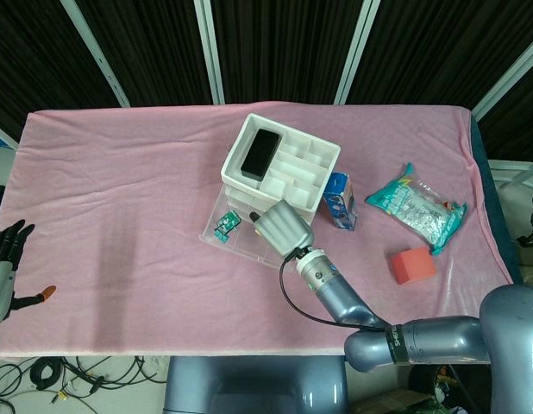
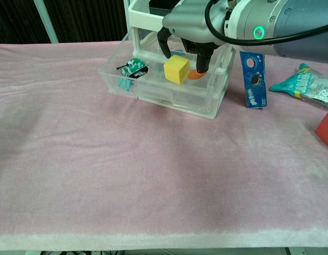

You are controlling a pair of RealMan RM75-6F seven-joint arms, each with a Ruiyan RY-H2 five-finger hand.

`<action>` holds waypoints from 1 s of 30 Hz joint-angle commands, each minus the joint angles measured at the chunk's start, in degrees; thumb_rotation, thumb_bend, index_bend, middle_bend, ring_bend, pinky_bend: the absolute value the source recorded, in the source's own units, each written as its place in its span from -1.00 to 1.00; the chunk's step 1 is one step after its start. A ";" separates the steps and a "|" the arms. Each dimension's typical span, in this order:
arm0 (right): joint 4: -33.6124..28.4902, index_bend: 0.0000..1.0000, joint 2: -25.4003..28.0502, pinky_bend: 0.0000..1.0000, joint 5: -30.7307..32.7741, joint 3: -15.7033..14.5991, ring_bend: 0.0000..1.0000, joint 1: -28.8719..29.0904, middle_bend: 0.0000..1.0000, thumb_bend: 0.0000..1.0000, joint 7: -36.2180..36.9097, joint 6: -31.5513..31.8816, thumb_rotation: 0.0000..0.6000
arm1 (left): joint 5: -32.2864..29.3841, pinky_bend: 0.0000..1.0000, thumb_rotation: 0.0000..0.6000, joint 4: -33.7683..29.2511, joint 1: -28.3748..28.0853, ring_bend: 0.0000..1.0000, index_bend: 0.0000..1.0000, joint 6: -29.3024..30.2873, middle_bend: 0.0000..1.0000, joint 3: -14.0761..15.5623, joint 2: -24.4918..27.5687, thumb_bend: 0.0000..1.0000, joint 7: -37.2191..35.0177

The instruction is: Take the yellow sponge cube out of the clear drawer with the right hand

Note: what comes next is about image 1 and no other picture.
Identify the pink table cloth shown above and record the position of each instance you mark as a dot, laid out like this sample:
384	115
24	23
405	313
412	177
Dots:
163	215

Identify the blue carton box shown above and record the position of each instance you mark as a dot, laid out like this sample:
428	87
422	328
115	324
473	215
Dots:
340	202

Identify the white compartment organizer box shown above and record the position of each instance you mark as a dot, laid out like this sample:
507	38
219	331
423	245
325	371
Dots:
288	168

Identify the green small packet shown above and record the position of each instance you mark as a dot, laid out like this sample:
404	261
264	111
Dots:
226	225

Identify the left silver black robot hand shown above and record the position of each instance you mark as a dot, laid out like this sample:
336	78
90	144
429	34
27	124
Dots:
2	267

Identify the blue-grey robot torso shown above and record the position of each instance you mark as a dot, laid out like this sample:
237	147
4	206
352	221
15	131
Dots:
253	384

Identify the teal snack bag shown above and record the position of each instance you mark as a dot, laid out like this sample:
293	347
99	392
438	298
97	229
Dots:
422	211

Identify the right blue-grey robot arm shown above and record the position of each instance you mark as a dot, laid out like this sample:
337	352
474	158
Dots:
404	328

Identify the black rectangular case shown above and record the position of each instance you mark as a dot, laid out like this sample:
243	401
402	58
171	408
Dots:
260	154

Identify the red foam block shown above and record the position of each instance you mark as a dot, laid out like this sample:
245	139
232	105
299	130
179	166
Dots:
412	266

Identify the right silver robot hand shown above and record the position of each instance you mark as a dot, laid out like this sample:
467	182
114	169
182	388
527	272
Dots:
286	231

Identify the clear plastic tray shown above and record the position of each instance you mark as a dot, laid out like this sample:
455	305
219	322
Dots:
236	228

